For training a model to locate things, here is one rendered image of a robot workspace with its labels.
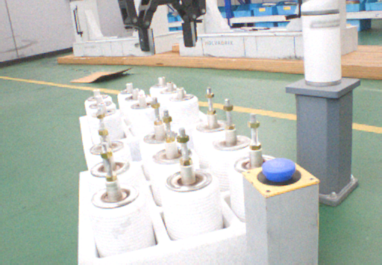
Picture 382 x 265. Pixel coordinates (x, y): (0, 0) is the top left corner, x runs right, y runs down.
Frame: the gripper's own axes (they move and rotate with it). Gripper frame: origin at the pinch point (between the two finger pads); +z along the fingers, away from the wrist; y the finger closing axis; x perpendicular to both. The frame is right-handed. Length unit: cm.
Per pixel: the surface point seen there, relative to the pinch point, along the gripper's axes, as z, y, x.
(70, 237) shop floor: 47, 13, -40
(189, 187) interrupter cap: 21.7, 1.4, 2.5
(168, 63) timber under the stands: 43, -151, -252
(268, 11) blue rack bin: 14, -408, -366
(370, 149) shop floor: 47, -82, -14
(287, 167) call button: 14.1, -1.0, 20.2
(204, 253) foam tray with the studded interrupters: 30.9, 3.3, 7.0
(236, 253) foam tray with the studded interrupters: 32.6, -1.6, 8.8
